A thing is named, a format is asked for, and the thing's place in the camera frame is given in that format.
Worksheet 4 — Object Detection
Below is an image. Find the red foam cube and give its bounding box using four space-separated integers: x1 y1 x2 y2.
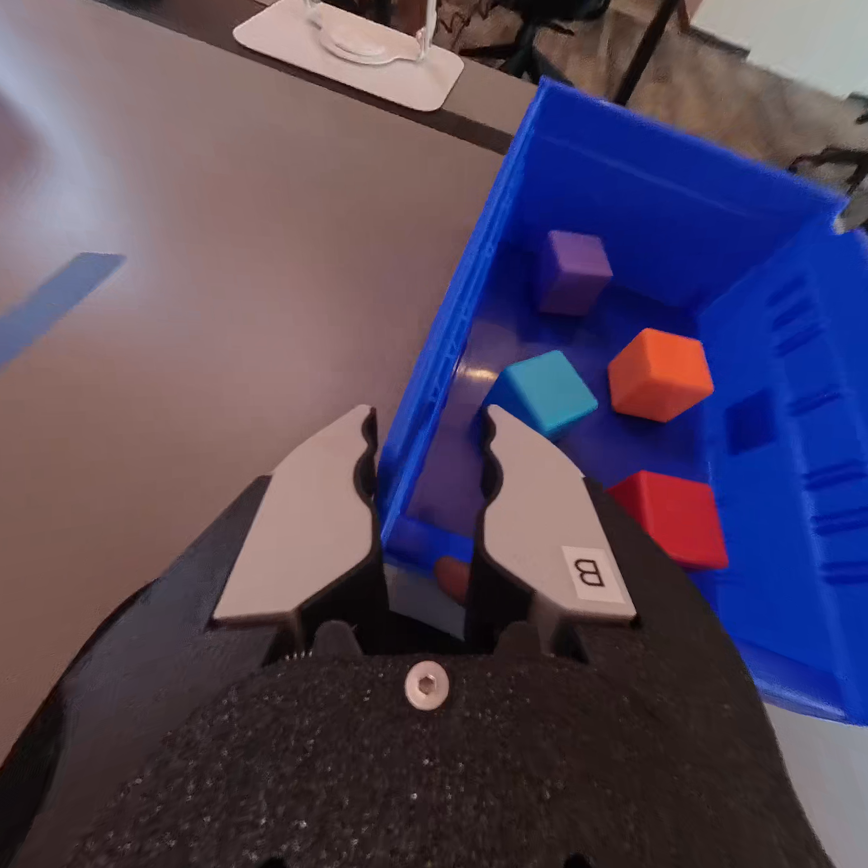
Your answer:
607 471 731 571

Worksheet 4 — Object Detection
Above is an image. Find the white stand base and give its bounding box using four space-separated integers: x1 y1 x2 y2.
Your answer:
234 0 466 112

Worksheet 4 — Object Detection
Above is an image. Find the teal foam cube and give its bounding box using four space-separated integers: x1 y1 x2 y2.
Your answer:
486 350 600 438

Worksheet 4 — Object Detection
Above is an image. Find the orange foam cube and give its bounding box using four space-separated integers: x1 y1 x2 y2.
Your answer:
607 327 716 423

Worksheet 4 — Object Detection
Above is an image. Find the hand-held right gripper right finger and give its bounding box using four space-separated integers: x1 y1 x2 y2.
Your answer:
466 403 638 638

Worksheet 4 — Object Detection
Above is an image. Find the blue tape strip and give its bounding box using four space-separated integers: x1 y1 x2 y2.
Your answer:
0 253 127 370

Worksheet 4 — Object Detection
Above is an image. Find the purple foam cube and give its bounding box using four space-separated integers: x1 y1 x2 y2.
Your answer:
532 228 614 318

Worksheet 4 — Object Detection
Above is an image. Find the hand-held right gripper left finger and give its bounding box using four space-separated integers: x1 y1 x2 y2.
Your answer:
213 403 385 638

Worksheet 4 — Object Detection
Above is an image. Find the black swivel chair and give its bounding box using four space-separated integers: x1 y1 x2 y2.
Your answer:
448 0 611 75

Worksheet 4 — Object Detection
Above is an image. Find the blue plastic bin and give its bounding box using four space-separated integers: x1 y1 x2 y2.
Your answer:
376 78 868 726

